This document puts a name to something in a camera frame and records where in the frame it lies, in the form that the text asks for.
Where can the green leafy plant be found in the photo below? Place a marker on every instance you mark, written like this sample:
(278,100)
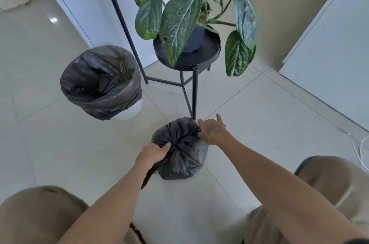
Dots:
(178,18)

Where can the person's right little finger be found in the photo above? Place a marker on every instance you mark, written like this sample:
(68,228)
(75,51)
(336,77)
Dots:
(220,119)

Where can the person's right forearm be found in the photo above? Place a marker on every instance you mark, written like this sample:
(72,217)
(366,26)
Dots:
(282,192)

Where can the person's left forearm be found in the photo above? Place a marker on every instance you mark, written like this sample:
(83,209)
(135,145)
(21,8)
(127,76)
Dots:
(112,203)

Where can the beige trousers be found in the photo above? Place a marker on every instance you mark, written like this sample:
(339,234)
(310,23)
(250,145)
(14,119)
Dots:
(34,215)

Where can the person's right hand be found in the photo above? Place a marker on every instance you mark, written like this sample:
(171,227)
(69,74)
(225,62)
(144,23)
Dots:
(214,133)

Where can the black metal plant stand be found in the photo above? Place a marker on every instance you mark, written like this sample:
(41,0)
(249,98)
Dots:
(196,56)

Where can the dark plant pot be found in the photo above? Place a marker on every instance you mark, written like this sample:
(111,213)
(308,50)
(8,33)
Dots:
(196,39)

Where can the person's left hand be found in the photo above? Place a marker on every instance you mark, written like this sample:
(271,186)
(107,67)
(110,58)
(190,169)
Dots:
(150,153)

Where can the black garbage bag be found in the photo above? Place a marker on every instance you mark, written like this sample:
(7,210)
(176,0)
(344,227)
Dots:
(184,154)

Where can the white trash bin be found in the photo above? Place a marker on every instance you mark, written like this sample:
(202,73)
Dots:
(131,110)

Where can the black bin liner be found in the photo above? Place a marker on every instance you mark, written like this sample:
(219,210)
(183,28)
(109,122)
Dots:
(101,82)

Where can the person's left thumb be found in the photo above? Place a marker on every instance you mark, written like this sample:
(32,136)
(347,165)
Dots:
(166,147)

